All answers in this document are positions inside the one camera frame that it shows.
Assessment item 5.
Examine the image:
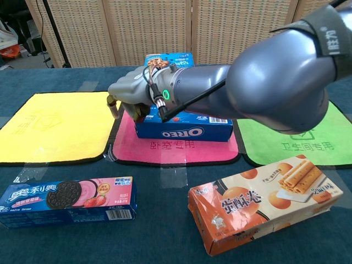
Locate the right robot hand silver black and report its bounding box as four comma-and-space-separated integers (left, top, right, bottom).
106, 70, 155, 123

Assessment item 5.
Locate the large blue Oreo box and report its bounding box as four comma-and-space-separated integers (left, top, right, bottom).
134, 106, 235, 142

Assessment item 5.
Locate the blue chocolate chip cookie box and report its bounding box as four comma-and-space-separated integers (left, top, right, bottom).
145, 52, 196, 69

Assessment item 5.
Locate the pink-blue Oreo pack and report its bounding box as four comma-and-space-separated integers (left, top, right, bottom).
0, 175, 138, 230

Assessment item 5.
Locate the orange egg roll box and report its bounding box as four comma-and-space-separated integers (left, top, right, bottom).
188, 153, 344, 256

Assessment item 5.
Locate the clear tape strip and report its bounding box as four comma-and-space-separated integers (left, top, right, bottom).
81, 80, 101, 92
159, 166, 189, 189
15, 164, 51, 184

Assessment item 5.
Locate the wicker folding screen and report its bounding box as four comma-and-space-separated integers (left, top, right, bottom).
24, 0, 352, 68

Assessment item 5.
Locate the pink cloth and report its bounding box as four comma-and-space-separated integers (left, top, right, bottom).
111, 108, 240, 167

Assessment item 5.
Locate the yellow cloth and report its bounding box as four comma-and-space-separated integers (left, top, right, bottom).
0, 91, 122, 168

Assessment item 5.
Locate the black tripod stand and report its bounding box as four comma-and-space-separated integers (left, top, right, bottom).
41, 0, 73, 68

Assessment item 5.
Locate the orange plastic bag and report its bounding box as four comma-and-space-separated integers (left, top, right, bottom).
0, 43, 21, 60

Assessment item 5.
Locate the green cloth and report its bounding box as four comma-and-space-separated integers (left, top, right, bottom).
236, 98, 352, 170

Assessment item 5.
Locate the dark blue table mat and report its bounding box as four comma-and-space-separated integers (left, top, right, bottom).
0, 64, 352, 264

